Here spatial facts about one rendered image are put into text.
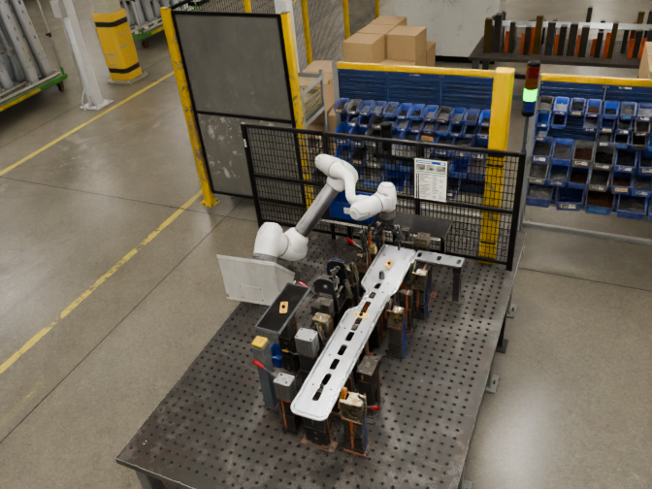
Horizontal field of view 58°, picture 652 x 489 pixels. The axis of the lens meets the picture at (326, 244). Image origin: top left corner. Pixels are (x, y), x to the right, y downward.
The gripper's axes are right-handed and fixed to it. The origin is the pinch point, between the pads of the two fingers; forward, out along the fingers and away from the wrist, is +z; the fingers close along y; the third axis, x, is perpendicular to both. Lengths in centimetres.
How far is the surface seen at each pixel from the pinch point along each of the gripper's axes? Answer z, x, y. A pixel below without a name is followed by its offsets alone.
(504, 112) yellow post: -64, 58, 50
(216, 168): 69, 169, -241
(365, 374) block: 12, -88, 18
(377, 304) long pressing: 14.4, -35.3, 5.6
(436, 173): -21, 54, 14
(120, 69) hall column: 90, 464, -620
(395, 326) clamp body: 20, -43, 18
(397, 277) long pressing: 14.3, -10.1, 8.7
